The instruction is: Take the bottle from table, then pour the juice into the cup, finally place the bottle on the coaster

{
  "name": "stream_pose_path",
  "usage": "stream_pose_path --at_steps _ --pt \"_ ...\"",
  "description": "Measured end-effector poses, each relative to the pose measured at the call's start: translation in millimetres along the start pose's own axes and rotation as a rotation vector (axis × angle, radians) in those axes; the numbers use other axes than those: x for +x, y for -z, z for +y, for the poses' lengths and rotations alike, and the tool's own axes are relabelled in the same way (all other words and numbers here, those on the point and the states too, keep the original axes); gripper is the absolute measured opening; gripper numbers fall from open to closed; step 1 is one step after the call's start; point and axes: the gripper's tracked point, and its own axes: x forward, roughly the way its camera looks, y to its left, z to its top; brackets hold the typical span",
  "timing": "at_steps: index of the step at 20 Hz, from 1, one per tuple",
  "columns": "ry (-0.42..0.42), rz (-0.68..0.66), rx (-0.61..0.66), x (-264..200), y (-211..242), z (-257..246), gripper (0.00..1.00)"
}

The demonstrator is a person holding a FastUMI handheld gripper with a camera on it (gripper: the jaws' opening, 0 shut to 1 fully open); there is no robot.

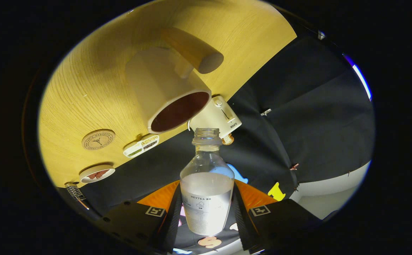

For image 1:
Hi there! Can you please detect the round cork coaster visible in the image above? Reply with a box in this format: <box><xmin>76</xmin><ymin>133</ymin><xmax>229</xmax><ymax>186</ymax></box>
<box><xmin>82</xmin><ymin>129</ymin><xmax>116</xmax><ymax>150</ymax></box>

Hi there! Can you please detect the cream toaster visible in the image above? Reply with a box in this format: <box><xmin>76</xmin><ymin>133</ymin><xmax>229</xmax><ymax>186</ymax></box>
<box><xmin>188</xmin><ymin>96</ymin><xmax>242</xmax><ymax>140</ymax></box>

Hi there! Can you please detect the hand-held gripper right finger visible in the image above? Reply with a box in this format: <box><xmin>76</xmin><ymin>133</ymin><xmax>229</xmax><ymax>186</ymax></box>
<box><xmin>229</xmin><ymin>179</ymin><xmax>323</xmax><ymax>255</ymax></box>

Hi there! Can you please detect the small wire basket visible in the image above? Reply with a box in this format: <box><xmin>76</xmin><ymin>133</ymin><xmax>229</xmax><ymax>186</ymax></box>
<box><xmin>64</xmin><ymin>182</ymin><xmax>90</xmax><ymax>209</ymax></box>

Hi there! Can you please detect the white round plate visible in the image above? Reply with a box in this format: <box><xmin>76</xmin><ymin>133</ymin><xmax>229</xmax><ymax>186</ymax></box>
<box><xmin>79</xmin><ymin>164</ymin><xmax>116</xmax><ymax>183</ymax></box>

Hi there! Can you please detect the wooden table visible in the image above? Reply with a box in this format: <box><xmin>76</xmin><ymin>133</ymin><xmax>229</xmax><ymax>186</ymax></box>
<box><xmin>38</xmin><ymin>0</ymin><xmax>297</xmax><ymax>188</ymax></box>

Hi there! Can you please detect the white divided grain dish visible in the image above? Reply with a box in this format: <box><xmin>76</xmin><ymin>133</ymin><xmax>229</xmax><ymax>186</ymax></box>
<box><xmin>123</xmin><ymin>135</ymin><xmax>160</xmax><ymax>158</ymax></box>

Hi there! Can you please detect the cream cup with wooden handle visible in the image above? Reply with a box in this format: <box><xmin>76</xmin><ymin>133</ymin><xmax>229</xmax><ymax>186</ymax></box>
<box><xmin>125</xmin><ymin>27</ymin><xmax>224</xmax><ymax>134</ymax></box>

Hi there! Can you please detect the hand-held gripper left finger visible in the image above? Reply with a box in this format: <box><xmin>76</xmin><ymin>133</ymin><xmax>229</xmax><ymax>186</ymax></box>
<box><xmin>93</xmin><ymin>180</ymin><xmax>183</xmax><ymax>255</ymax></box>

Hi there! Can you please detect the clear juice bottle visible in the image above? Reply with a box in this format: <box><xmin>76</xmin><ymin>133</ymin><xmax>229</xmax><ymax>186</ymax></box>
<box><xmin>180</xmin><ymin>128</ymin><xmax>235</xmax><ymax>237</ymax></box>

